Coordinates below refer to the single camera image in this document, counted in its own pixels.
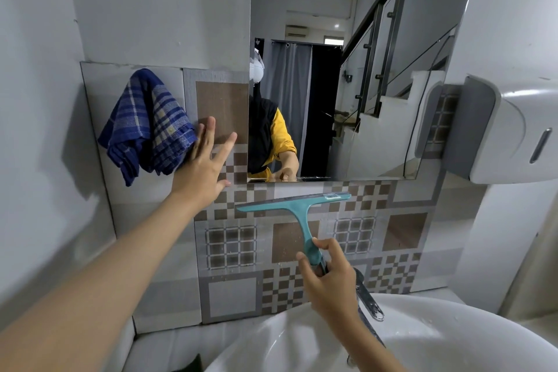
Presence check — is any person's right forearm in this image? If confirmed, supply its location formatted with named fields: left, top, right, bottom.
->
left=333, top=309, right=409, bottom=372

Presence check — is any person's right hand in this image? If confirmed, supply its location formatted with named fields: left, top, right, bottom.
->
left=296, top=237, right=363, bottom=327

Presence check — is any teal window squeegee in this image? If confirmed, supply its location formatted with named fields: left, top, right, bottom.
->
left=235, top=192, right=352, bottom=276

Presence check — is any frameless wall mirror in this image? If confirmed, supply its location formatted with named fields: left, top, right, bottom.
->
left=247, top=0, right=483, bottom=183

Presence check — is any white grey towel dispenser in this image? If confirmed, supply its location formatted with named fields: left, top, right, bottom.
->
left=442, top=74, right=558, bottom=185

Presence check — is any person's left forearm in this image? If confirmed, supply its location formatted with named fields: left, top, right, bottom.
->
left=0, top=191, right=206, bottom=372

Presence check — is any person's left hand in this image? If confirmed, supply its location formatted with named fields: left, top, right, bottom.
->
left=171, top=116, right=238, bottom=212

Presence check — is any chrome faucet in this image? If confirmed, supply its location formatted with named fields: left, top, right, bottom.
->
left=320, top=264, right=387, bottom=366

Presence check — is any blue plaid cloth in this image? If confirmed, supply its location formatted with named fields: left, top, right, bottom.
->
left=97, top=68, right=198, bottom=187

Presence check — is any white ceramic sink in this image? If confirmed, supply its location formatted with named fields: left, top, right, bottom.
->
left=204, top=292, right=558, bottom=372

